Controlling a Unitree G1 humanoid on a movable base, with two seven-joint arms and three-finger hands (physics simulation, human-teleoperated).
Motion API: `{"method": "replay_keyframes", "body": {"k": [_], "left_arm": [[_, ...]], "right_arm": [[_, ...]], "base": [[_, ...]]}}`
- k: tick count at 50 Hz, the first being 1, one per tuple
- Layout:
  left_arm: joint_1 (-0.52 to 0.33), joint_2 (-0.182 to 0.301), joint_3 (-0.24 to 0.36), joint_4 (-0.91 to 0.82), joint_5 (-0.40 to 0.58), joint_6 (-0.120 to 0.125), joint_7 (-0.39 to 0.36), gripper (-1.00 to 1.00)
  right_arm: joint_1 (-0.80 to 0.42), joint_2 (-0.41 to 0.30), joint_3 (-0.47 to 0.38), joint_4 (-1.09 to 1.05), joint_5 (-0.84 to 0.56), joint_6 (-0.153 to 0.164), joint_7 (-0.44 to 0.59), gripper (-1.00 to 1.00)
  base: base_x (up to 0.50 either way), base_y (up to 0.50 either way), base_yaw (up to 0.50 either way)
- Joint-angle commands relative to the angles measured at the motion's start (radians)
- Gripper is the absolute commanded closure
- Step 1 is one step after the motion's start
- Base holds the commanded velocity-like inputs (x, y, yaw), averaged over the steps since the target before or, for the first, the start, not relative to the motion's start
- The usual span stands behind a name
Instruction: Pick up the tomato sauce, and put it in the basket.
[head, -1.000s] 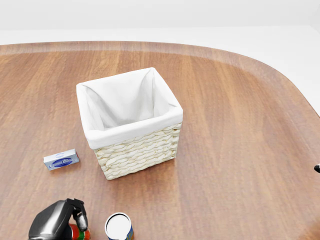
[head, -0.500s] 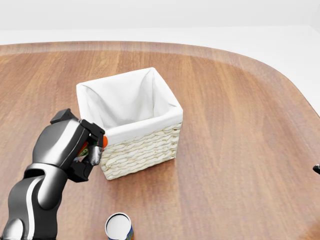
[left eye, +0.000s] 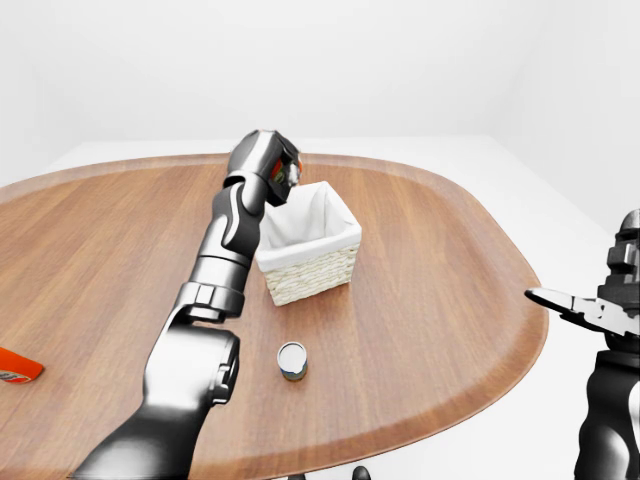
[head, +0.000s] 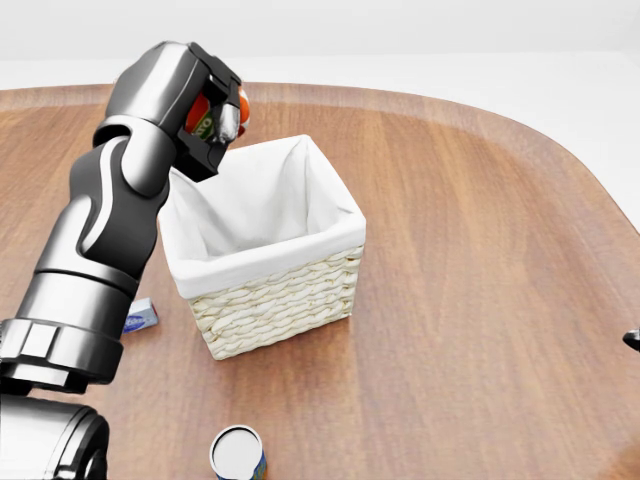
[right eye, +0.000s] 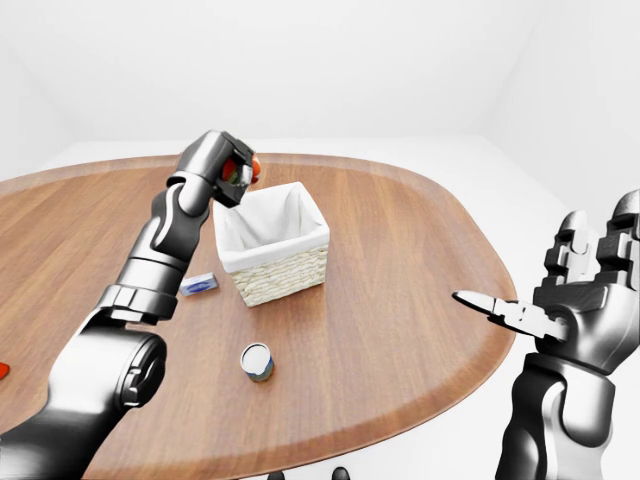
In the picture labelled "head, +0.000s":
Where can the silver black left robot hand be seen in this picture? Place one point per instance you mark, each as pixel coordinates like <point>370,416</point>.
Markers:
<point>160,90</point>

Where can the red tomato sauce tin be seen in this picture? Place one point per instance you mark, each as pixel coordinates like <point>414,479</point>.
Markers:
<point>201,116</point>

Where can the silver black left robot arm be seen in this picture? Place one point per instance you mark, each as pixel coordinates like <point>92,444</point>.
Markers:
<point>95,235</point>

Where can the white lined wicker basket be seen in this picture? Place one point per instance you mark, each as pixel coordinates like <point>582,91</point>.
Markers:
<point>280,270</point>

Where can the small blue white box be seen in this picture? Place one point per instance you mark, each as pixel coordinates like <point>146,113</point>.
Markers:
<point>142,316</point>

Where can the blue yellow tin silver lid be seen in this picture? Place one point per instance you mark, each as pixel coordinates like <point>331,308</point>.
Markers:
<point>238,454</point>

